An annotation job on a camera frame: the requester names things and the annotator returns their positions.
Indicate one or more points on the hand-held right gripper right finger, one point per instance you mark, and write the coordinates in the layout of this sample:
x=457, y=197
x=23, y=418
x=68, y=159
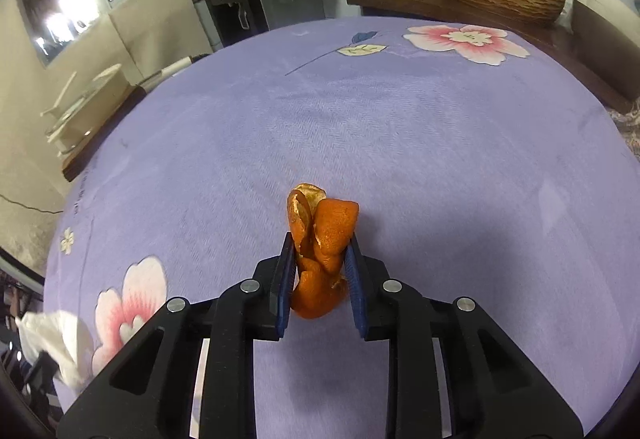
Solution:
x=357, y=289

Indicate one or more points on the floral patterned cloth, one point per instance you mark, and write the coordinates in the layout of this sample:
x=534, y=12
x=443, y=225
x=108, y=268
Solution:
x=630, y=124

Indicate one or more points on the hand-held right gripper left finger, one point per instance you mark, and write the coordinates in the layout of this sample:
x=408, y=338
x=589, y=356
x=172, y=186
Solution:
x=285, y=289

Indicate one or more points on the orange peel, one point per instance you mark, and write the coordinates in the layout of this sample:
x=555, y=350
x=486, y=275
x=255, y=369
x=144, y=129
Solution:
x=327, y=234

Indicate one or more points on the white tissue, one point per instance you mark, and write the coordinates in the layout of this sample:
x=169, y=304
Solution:
x=60, y=339

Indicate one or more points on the brown pot with white lid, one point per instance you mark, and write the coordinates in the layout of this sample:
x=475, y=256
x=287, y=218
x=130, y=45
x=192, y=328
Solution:
x=605, y=39

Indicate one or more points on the dark wooden board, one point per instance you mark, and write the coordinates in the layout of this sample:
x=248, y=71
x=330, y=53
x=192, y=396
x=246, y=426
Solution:
x=100, y=139

